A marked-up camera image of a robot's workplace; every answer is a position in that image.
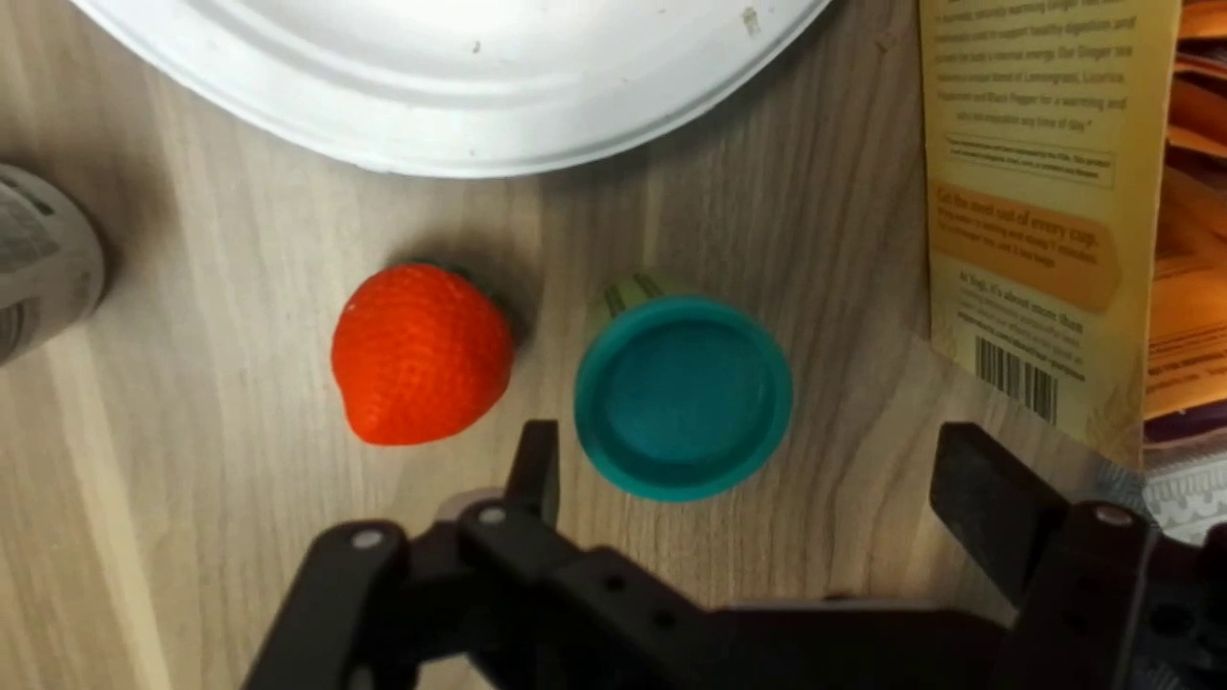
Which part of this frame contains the white paper plate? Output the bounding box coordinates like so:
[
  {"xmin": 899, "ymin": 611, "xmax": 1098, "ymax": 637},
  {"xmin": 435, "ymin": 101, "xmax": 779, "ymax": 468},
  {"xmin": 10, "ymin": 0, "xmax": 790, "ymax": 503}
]
[{"xmin": 67, "ymin": 0, "xmax": 836, "ymax": 186}]

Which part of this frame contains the open yellow tea box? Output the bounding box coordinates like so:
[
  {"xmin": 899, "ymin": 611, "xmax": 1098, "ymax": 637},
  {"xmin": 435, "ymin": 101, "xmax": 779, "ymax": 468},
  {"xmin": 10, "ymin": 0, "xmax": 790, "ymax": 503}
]
[{"xmin": 916, "ymin": 0, "xmax": 1227, "ymax": 551}]

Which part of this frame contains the red toy strawberry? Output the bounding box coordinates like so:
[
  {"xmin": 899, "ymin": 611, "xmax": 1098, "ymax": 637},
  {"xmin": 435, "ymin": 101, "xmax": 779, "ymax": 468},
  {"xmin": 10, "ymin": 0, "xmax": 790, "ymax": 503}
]
[{"xmin": 327, "ymin": 261, "xmax": 517, "ymax": 448}]

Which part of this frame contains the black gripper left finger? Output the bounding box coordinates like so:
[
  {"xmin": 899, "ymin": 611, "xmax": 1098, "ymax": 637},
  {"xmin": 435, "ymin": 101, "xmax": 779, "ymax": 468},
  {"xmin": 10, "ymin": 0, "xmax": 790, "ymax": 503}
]
[{"xmin": 240, "ymin": 420, "xmax": 607, "ymax": 690}]

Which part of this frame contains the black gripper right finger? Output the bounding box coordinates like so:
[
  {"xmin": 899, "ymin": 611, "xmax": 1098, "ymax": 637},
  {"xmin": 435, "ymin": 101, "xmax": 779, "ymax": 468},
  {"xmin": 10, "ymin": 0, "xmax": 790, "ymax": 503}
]
[{"xmin": 928, "ymin": 420, "xmax": 1227, "ymax": 690}]

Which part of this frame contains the small green tub teal lid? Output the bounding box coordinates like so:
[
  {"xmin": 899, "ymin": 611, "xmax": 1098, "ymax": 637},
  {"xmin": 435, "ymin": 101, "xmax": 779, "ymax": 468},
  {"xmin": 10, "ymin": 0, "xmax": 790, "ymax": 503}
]
[{"xmin": 568, "ymin": 271, "xmax": 798, "ymax": 505}]

